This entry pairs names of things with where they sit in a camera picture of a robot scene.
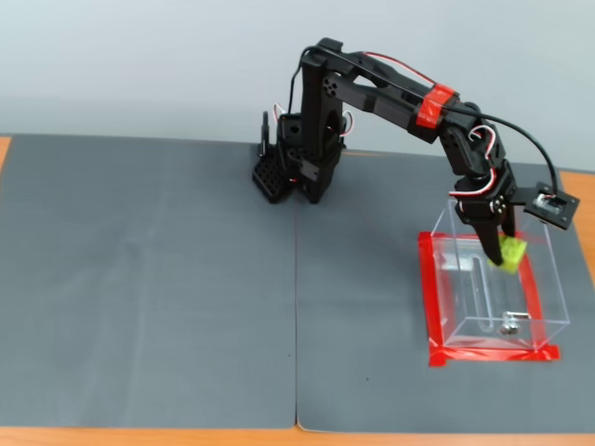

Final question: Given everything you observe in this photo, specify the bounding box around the gray table mat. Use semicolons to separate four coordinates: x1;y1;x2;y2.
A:
295;148;595;436
0;134;298;430

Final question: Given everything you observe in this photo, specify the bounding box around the black camera cable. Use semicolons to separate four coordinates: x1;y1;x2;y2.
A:
287;45;562;199

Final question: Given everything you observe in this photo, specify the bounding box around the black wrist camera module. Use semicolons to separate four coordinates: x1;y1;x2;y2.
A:
511;181;582;231

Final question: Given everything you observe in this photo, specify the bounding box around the black perforated base mount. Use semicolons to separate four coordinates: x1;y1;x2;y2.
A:
251;155;293;206

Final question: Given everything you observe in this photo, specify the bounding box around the silver metal box latch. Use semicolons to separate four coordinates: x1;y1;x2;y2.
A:
498;311;532;337

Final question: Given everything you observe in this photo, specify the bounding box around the green lego block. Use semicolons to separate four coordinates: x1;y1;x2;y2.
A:
487;233;529;276

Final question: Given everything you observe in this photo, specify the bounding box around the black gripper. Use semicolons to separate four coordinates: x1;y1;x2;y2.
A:
448;160;520;268

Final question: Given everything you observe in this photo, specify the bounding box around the transparent acrylic box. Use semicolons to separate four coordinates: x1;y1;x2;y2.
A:
430;199;572;352

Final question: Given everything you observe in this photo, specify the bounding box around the red tape band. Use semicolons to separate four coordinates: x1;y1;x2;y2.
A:
414;83;456;130

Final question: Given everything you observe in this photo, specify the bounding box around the black table clamp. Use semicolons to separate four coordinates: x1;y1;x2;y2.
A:
258;111;276;158

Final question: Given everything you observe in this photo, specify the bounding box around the red tape strip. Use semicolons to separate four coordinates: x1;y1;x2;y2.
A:
512;240;549;352
417;230;484;246
416;231;448;369
428;345;562;370

